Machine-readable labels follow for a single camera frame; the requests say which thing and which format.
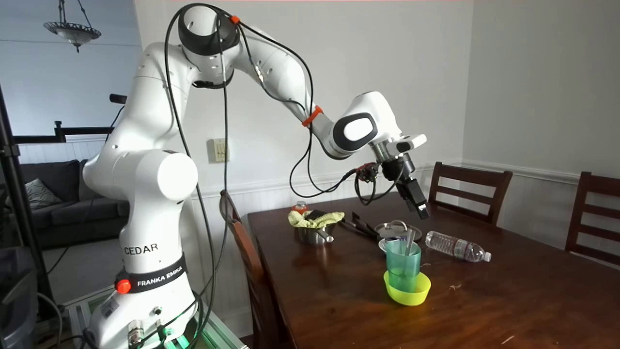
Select green robot base plate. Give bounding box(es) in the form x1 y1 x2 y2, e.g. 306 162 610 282
186 308 248 349

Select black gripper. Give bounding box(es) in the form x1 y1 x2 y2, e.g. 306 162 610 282
378 153 434 218

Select dark wooden chair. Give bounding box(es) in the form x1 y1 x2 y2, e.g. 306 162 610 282
564 170 620 267
217 187 287 349
426 160 514 226

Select white wall outlet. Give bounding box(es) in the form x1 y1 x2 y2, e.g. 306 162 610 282
205 135 229 164

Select yellow plastic bowl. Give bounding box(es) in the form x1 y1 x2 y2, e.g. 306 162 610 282
382 269 434 308

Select black boom bar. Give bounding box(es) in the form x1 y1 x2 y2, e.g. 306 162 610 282
12 118 118 145

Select black kitchen tongs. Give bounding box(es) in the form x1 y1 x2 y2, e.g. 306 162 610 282
341 211 384 244

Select hanging chandelier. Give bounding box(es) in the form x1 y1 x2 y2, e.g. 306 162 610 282
43 0 103 54

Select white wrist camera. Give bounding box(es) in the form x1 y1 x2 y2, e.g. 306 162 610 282
393 131 430 153

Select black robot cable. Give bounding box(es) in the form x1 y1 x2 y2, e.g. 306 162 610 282
161 1 384 349

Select dark grey sofa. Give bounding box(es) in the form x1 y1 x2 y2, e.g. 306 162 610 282
18 158 132 249

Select clear plastic water bottle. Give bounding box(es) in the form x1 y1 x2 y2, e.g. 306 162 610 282
422 228 494 265

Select black camera on tripod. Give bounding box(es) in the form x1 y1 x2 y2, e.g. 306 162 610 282
107 90 132 123

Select silver metal fork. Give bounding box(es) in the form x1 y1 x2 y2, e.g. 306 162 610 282
397 224 419 279

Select yellow cloth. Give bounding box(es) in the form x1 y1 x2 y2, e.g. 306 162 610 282
287 207 347 230

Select translucent green plastic cup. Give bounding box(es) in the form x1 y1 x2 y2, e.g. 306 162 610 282
384 236 424 292

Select black stand pole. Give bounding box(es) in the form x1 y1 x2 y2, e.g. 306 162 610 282
0 85 56 317

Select orange cable strap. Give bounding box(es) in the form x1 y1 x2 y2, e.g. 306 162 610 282
300 102 326 127

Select glass pot lid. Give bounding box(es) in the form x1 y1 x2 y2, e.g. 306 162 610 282
376 218 424 242

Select small metal pot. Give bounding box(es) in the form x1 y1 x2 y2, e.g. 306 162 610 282
295 224 337 248

